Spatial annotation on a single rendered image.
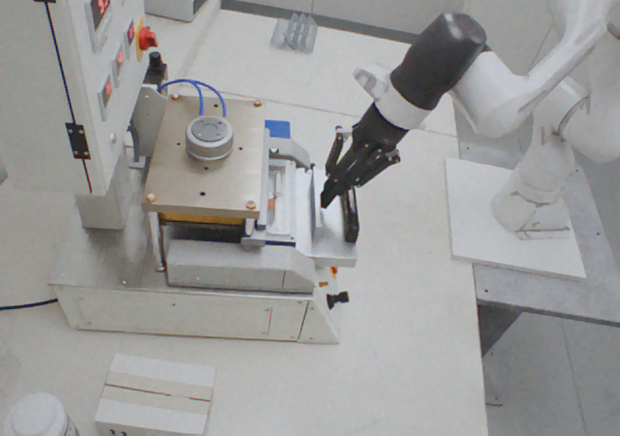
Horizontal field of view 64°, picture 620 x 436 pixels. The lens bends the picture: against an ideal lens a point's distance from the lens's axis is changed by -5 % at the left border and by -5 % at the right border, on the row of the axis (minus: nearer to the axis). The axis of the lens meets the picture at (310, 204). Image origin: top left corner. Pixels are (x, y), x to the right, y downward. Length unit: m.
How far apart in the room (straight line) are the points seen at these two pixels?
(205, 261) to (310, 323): 0.25
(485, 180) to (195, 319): 0.89
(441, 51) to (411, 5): 2.71
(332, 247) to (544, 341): 1.47
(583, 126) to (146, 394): 0.99
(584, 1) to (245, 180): 0.59
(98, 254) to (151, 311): 0.14
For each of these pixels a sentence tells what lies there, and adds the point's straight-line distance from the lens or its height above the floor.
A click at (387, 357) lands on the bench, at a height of 0.75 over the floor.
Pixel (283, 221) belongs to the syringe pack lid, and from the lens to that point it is 0.92.
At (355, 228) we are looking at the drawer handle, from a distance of 0.93.
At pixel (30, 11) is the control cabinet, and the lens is 0.61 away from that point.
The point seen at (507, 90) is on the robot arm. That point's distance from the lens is 0.80.
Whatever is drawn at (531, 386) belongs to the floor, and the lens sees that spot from 2.14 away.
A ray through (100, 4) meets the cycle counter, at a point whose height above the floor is 1.40.
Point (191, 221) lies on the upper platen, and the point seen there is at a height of 1.03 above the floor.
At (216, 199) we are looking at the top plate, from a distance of 0.80.
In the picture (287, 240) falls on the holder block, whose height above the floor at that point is 0.99.
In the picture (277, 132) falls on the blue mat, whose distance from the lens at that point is 1.47.
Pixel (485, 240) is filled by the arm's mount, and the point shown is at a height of 0.77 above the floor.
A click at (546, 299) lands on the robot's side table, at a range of 1.34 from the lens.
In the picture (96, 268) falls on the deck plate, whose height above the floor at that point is 0.93.
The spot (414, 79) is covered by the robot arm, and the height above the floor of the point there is 1.30.
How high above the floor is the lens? 1.71
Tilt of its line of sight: 48 degrees down
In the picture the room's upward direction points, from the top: 12 degrees clockwise
